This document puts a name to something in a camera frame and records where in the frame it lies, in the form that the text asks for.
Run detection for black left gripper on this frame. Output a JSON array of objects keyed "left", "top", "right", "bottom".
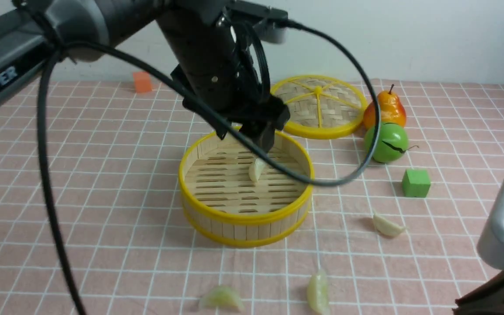
[{"left": 157, "top": 0, "right": 290, "bottom": 152}]

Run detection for white dumpling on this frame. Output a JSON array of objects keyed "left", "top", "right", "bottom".
[{"left": 372, "top": 213, "right": 406, "bottom": 238}]

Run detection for pale green dumpling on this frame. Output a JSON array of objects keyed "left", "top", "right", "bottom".
[{"left": 198, "top": 286, "right": 245, "bottom": 312}]

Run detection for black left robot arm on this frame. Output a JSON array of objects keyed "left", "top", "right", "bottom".
[{"left": 0, "top": 0, "right": 290, "bottom": 152}]

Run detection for yellow woven steamer lid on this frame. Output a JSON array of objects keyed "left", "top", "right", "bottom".
[{"left": 271, "top": 75, "right": 368, "bottom": 140}]

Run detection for yellow-rimmed bamboo steamer tray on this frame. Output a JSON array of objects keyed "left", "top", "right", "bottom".
[{"left": 178, "top": 132, "right": 313, "bottom": 247}]

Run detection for green toy apple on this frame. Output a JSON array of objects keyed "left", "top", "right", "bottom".
[{"left": 372, "top": 122, "right": 419, "bottom": 164}]

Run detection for orange yellow toy pear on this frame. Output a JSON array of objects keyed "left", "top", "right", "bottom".
[{"left": 363, "top": 84, "right": 407, "bottom": 130}]

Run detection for orange foam cube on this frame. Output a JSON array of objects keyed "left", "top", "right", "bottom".
[{"left": 132, "top": 71, "right": 153, "bottom": 94}]

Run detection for green foam cube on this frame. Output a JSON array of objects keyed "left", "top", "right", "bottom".
[{"left": 402, "top": 169, "right": 431, "bottom": 199}]

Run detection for pink checked tablecloth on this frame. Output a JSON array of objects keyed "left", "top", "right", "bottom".
[{"left": 0, "top": 79, "right": 504, "bottom": 315}]

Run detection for black cable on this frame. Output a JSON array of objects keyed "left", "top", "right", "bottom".
[{"left": 36, "top": 20, "right": 382, "bottom": 315}]

